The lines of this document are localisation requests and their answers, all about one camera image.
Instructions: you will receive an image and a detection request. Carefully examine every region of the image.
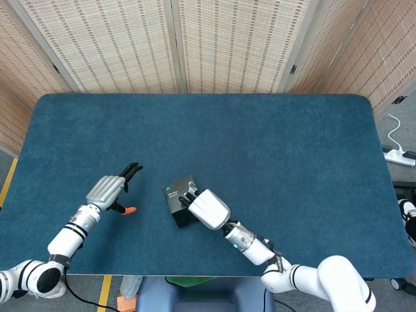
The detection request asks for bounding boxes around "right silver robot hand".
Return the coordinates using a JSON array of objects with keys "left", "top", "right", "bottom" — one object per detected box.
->
[{"left": 177, "top": 188, "right": 232, "bottom": 231}]

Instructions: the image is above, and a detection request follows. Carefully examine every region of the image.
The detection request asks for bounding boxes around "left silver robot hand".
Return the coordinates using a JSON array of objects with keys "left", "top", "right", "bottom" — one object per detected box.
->
[{"left": 85, "top": 162, "right": 144, "bottom": 216}]

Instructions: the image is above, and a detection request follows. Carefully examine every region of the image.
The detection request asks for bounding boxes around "black cardboard box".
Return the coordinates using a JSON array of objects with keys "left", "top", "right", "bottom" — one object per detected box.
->
[{"left": 161, "top": 175, "right": 204, "bottom": 229}]

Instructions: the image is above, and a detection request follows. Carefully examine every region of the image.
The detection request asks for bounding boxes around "green cloth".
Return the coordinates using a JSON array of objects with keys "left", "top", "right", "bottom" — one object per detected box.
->
[{"left": 164, "top": 276, "right": 219, "bottom": 287}]

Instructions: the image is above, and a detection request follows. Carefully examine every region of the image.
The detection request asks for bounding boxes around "blue felt table mat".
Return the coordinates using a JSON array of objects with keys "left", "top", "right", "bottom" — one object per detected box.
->
[{"left": 0, "top": 93, "right": 416, "bottom": 280}]

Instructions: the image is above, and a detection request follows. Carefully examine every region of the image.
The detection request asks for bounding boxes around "clear plastic bottle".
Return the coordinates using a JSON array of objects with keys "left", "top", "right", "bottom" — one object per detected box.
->
[{"left": 120, "top": 275, "right": 144, "bottom": 300}]

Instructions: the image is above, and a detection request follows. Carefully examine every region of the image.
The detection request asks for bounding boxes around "orange block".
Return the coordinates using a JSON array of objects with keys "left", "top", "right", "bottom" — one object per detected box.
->
[{"left": 116, "top": 294, "right": 137, "bottom": 312}]

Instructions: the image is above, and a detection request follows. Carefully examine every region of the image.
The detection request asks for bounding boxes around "woven bamboo folding screen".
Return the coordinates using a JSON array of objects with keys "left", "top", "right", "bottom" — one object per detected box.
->
[{"left": 0, "top": 0, "right": 416, "bottom": 157}]

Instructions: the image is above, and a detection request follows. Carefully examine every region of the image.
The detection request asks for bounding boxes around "white power strip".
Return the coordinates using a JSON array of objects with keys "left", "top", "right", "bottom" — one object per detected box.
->
[{"left": 383, "top": 146, "right": 416, "bottom": 167}]

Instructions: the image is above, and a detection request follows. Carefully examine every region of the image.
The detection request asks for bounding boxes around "black floor stand base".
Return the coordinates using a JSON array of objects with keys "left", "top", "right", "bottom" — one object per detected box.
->
[{"left": 391, "top": 181, "right": 416, "bottom": 196}]

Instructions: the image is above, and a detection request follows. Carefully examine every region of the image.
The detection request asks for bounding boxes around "black and white sneaker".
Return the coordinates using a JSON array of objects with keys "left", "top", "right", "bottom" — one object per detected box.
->
[{"left": 398, "top": 198, "right": 416, "bottom": 246}]

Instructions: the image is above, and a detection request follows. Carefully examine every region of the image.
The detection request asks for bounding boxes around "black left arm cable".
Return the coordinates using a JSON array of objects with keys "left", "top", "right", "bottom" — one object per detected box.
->
[{"left": 63, "top": 269, "right": 124, "bottom": 312}]

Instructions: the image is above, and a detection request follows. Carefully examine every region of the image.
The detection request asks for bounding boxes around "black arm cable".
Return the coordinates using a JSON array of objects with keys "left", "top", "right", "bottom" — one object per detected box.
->
[
  {"left": 63, "top": 269, "right": 124, "bottom": 312},
  {"left": 262, "top": 287, "right": 295, "bottom": 312}
]

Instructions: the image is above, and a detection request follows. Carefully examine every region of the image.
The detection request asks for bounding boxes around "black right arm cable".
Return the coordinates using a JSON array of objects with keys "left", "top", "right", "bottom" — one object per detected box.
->
[{"left": 262, "top": 287, "right": 295, "bottom": 312}]

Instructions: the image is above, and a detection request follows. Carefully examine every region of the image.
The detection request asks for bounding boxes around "white power cord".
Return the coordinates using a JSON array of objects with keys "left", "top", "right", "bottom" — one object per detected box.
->
[{"left": 387, "top": 113, "right": 406, "bottom": 153}]

